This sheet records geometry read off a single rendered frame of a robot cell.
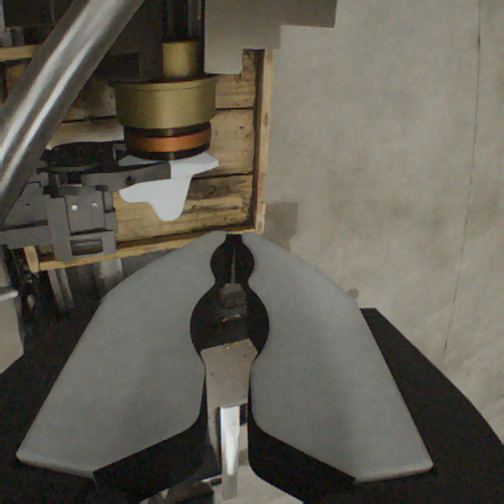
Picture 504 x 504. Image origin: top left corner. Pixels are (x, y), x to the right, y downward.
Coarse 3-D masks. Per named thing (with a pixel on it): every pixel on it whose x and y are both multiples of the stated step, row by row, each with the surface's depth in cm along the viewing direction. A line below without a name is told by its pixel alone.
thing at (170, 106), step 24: (168, 48) 27; (192, 48) 28; (168, 72) 28; (192, 72) 29; (120, 96) 29; (144, 96) 28; (168, 96) 28; (192, 96) 29; (120, 120) 30; (144, 120) 29; (168, 120) 29; (192, 120) 30; (144, 144) 30; (168, 144) 30; (192, 144) 31
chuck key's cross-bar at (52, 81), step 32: (96, 0) 7; (128, 0) 7; (64, 32) 7; (96, 32) 7; (32, 64) 7; (64, 64) 7; (96, 64) 8; (32, 96) 7; (64, 96) 7; (0, 128) 7; (32, 128) 7; (0, 160) 7; (32, 160) 7; (0, 192) 7; (0, 224) 7
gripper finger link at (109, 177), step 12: (96, 168) 29; (108, 168) 29; (120, 168) 29; (132, 168) 30; (144, 168) 30; (156, 168) 31; (168, 168) 31; (72, 180) 30; (84, 180) 28; (96, 180) 29; (108, 180) 29; (120, 180) 29; (132, 180) 30; (144, 180) 31; (156, 180) 32
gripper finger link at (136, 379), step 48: (144, 288) 9; (192, 288) 9; (96, 336) 7; (144, 336) 7; (192, 336) 8; (96, 384) 6; (144, 384) 6; (192, 384) 7; (48, 432) 5; (96, 432) 6; (144, 432) 6; (192, 432) 6; (96, 480) 5; (144, 480) 6
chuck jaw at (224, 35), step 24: (216, 0) 27; (240, 0) 27; (264, 0) 27; (288, 0) 28; (312, 0) 28; (336, 0) 28; (216, 24) 28; (240, 24) 28; (264, 24) 28; (288, 24) 29; (312, 24) 29; (216, 48) 29; (240, 48) 29; (264, 48) 29; (216, 72) 30; (240, 72) 30
